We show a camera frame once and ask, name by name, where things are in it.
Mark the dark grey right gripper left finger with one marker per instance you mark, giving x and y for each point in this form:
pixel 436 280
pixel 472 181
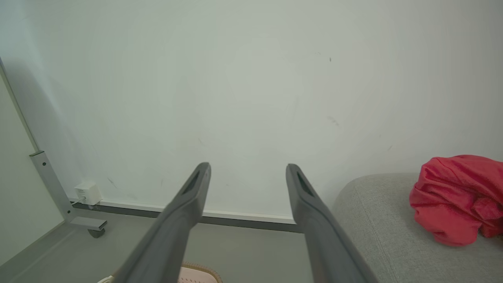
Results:
pixel 169 232

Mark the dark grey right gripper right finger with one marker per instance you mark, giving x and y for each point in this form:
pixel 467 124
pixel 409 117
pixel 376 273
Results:
pixel 326 239

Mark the red garment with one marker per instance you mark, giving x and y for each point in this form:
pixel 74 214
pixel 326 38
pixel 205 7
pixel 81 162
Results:
pixel 456 196

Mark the white laundry basket brown rim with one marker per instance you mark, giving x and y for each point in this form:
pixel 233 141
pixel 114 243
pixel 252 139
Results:
pixel 196 275

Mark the grey fabric sofa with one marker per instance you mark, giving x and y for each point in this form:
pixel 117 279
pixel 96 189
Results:
pixel 393 236

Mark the white and black baseboard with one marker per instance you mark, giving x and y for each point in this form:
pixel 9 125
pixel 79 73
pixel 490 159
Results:
pixel 235 218

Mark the black caster wheel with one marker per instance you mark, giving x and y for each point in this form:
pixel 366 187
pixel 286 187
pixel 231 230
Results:
pixel 96 233

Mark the white partition panel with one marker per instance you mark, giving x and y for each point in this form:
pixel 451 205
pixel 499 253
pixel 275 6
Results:
pixel 19 196

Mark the white wall power adapter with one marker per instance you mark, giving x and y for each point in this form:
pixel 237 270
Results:
pixel 88 192

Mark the grey metal frame leg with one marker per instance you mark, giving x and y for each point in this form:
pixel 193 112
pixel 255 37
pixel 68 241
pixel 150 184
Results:
pixel 53 184

